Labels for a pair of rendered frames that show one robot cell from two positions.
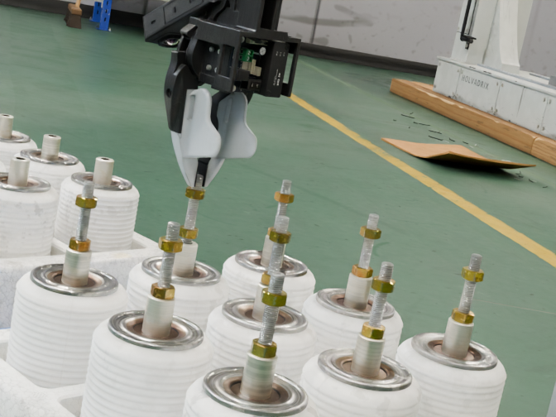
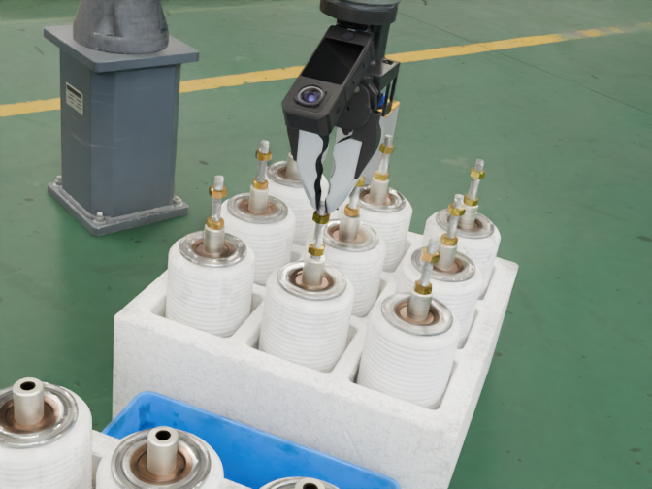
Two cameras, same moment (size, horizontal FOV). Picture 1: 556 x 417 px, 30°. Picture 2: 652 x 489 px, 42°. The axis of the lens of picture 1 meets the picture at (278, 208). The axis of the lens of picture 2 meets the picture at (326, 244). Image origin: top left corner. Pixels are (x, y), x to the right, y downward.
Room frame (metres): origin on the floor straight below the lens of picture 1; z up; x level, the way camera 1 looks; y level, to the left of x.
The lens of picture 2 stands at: (1.29, 0.76, 0.73)
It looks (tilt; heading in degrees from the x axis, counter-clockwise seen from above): 29 degrees down; 242
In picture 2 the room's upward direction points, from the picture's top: 9 degrees clockwise
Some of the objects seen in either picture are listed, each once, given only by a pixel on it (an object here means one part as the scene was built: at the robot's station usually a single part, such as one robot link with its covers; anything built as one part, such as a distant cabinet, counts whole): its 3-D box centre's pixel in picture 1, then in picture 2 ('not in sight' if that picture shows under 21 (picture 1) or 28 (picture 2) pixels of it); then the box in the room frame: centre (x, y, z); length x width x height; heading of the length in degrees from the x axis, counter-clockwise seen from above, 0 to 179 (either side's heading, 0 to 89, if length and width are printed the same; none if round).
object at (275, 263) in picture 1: (275, 259); (354, 196); (0.85, -0.01, 0.30); 0.01 x 0.01 x 0.08
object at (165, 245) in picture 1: (170, 244); (456, 210); (0.77, 0.08, 0.32); 0.02 x 0.02 x 0.01; 50
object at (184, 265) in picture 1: (183, 259); (312, 270); (0.94, 0.08, 0.26); 0.02 x 0.02 x 0.03
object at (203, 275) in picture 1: (181, 271); (311, 280); (0.94, 0.08, 0.25); 0.08 x 0.08 x 0.01
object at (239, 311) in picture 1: (264, 316); (347, 236); (0.85, -0.01, 0.25); 0.08 x 0.08 x 0.01
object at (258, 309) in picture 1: (267, 302); (349, 226); (0.85, -0.01, 0.26); 0.02 x 0.02 x 0.03
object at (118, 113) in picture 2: not in sight; (119, 125); (1.00, -0.60, 0.15); 0.19 x 0.19 x 0.30; 17
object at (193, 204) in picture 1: (191, 213); (318, 234); (0.94, 0.08, 0.31); 0.01 x 0.01 x 0.08
